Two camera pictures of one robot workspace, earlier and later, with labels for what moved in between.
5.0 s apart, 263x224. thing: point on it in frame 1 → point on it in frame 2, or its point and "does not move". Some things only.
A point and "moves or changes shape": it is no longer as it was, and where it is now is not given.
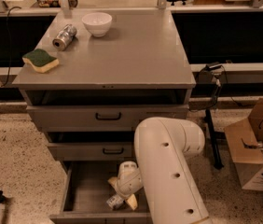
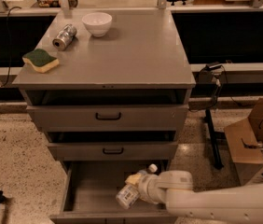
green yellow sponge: x=40 y=60 does not move
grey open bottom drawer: x=86 y=191 does not move
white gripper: x=127 y=186 → x=145 y=184
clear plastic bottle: x=115 y=202 moves or changes shape
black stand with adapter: x=207 y=96 does not move
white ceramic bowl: x=97 y=22 does not move
